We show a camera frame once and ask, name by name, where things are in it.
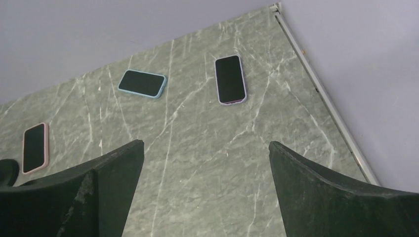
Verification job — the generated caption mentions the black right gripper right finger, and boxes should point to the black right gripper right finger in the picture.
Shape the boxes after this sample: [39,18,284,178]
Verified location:
[269,141,419,237]

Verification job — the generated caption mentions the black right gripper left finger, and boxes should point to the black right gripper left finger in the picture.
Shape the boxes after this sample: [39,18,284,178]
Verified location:
[0,139,144,237]

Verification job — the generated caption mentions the phone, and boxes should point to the phone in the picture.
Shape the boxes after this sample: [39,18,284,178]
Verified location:
[214,54,248,105]
[118,70,167,99]
[22,122,49,174]

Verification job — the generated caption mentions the phone in pink case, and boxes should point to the phone in pink case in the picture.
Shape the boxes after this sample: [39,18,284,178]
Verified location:
[22,122,49,174]

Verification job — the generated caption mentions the aluminium table edge rail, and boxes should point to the aluminium table edge rail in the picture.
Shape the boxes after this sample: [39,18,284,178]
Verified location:
[270,1,381,186]

